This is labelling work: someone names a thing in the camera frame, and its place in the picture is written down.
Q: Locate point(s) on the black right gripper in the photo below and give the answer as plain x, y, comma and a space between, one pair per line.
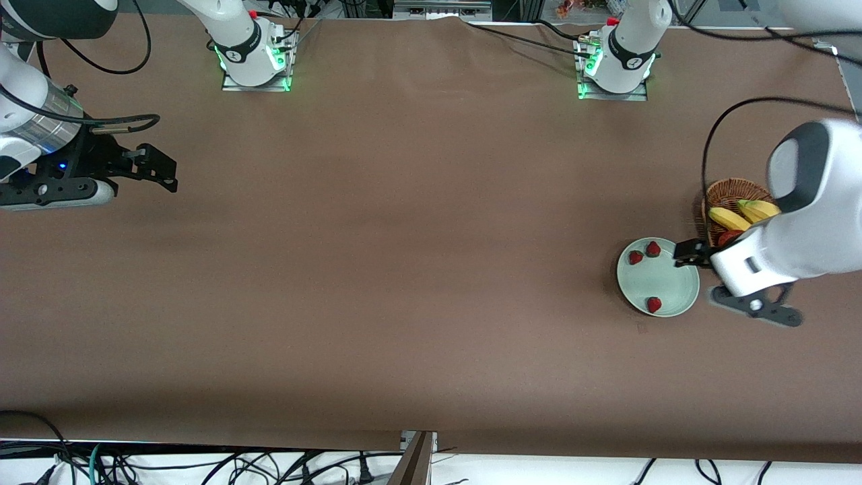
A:
94, 160

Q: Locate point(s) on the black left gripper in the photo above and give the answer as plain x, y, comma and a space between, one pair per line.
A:
693, 254

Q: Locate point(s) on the red strawberry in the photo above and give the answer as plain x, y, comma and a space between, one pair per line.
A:
654, 304
652, 249
636, 257

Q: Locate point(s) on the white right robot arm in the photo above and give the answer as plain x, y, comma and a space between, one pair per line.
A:
236, 34

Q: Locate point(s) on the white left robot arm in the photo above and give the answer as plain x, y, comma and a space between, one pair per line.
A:
815, 222

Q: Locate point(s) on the pale green round plate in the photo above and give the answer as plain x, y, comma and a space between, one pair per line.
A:
663, 283

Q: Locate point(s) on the red apple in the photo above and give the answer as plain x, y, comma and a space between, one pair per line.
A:
729, 238

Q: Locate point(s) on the small yellow banana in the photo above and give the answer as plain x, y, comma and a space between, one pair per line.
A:
728, 219

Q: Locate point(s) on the brown wicker basket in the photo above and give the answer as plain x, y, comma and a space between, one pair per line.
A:
724, 192

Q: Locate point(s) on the orange toy objects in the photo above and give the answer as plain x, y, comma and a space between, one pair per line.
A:
566, 8

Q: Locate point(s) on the brown table cover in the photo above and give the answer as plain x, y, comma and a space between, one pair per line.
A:
431, 370

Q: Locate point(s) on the silver metal box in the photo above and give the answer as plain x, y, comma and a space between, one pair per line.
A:
438, 10

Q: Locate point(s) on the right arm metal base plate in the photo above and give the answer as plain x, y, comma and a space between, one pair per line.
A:
232, 86

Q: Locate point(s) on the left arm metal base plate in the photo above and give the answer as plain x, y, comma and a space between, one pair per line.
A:
636, 96

